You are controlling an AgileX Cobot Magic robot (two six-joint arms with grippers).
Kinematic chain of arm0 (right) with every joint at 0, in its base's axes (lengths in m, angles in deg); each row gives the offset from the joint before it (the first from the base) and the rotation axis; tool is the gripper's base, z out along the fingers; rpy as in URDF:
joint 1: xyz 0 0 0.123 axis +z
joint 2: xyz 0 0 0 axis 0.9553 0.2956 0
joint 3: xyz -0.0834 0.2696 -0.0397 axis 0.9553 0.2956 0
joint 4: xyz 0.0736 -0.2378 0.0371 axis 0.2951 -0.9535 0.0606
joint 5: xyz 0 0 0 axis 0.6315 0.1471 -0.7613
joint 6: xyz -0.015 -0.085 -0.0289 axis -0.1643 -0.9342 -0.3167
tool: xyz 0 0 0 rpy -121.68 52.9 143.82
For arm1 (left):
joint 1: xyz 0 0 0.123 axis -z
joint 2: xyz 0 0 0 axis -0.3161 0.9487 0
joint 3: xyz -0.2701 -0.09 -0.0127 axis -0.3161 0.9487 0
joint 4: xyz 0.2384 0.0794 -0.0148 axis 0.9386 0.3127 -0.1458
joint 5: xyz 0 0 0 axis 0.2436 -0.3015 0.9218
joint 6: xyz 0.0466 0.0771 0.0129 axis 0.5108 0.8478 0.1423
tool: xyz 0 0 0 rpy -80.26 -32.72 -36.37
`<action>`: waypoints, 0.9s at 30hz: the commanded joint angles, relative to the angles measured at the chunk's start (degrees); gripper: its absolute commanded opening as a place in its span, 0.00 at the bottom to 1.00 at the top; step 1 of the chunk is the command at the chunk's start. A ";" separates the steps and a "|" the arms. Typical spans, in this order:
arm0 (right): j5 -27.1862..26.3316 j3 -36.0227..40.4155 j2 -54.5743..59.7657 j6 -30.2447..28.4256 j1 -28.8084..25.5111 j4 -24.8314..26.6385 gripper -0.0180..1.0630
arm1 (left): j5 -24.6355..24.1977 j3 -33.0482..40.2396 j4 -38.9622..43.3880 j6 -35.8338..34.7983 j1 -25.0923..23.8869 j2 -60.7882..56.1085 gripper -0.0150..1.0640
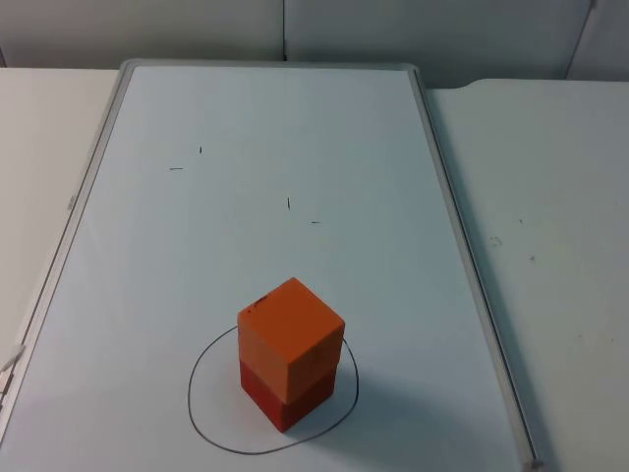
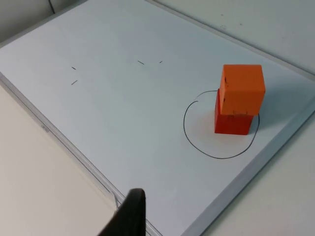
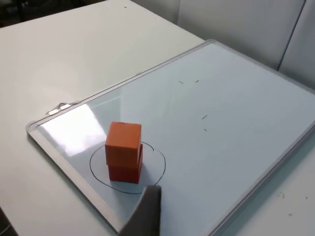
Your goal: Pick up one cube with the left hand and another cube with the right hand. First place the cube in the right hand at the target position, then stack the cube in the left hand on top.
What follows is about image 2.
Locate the grey-framed whiteboard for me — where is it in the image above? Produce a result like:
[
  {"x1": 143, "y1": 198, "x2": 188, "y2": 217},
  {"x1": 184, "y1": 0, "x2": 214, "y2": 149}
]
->
[{"x1": 0, "y1": 0, "x2": 315, "y2": 236}]

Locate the orange cube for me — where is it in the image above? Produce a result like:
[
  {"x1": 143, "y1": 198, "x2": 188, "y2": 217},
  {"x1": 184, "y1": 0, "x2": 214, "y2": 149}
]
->
[{"x1": 220, "y1": 64, "x2": 266, "y2": 116}]

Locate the red cube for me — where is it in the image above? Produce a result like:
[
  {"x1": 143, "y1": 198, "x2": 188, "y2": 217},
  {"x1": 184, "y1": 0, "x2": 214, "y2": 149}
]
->
[{"x1": 213, "y1": 88, "x2": 254, "y2": 135}]

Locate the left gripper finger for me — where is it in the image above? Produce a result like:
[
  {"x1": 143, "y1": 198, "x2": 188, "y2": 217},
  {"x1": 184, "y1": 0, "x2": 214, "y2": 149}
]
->
[{"x1": 98, "y1": 188, "x2": 148, "y2": 236}]

